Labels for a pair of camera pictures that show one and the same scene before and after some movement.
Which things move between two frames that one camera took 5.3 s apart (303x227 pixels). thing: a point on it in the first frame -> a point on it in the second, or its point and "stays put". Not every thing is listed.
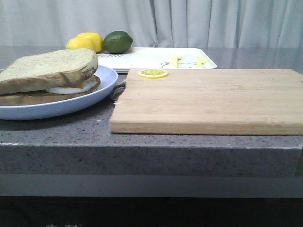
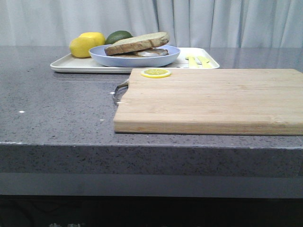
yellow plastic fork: (174, 61) -> (191, 62)
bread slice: (49, 71) -> (137, 43)
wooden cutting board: (258, 102) stays put
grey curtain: (176, 23) stays put
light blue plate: (108, 79) -> (99, 54)
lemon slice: (153, 73) stays put
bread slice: (8, 99) -> (129, 55)
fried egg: (81, 87) -> (153, 52)
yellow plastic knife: (200, 62) stays put
